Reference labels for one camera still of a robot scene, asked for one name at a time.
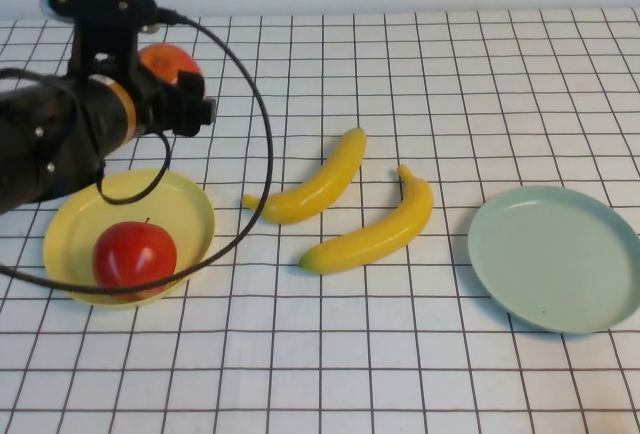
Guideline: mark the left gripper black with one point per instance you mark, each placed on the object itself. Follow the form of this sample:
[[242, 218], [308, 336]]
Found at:
[[157, 104]]

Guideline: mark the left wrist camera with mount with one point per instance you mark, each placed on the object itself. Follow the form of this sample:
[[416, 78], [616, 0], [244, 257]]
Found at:
[[100, 4]]

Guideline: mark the red plastic apple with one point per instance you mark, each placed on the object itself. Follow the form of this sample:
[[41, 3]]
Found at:
[[130, 254], [165, 61]]

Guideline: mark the yellow plastic banana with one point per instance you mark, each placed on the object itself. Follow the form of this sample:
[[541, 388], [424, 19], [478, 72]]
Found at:
[[310, 194]]

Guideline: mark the yellow banana green tip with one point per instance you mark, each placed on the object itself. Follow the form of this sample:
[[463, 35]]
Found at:
[[380, 239]]

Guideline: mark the white grid tablecloth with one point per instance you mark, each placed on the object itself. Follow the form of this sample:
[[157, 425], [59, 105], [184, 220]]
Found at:
[[320, 379]]

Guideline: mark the yellow round plastic plate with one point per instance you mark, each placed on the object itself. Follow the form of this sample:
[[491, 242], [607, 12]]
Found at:
[[175, 209]]

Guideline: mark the pale green round plate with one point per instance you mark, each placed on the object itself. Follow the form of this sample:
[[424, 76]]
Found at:
[[550, 259]]

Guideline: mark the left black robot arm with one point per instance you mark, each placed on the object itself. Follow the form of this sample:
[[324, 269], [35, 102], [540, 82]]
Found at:
[[45, 154]]

